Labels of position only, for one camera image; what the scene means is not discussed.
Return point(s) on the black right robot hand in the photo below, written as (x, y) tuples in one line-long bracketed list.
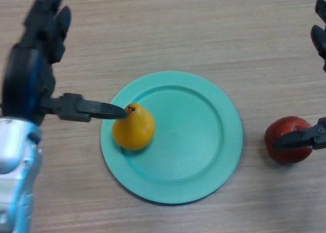
[(295, 140)]

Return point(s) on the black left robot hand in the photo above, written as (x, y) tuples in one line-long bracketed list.
[(23, 72)]

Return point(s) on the yellow pear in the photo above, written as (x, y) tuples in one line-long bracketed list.
[(135, 131)]

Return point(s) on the red apple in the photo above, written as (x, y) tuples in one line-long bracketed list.
[(290, 156)]

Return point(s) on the green round plate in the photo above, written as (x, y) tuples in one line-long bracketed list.
[(188, 146)]

